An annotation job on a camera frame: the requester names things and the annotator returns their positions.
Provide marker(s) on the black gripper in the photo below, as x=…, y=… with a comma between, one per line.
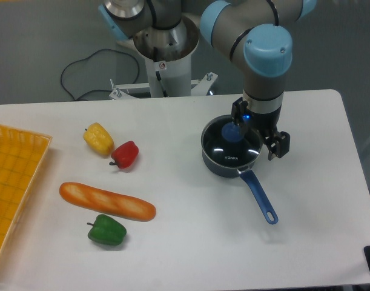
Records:
x=277, y=143

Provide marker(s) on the glass lid with blue knob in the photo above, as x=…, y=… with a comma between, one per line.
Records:
x=224, y=146

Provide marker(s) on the dark blue saucepan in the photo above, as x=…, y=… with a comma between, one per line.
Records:
x=249, y=177

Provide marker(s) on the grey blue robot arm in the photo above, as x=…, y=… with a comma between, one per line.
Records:
x=251, y=35

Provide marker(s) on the red bell pepper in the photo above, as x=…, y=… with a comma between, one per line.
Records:
x=125, y=155

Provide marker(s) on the yellow bell pepper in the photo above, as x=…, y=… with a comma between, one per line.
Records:
x=98, y=139

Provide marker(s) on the green bell pepper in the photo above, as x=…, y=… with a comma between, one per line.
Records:
x=106, y=230

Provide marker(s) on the orange baguette bread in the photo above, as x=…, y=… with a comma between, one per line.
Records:
x=107, y=202

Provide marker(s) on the yellow woven basket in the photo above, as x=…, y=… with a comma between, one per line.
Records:
x=21, y=155

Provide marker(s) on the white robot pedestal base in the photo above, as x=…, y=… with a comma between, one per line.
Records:
x=167, y=55

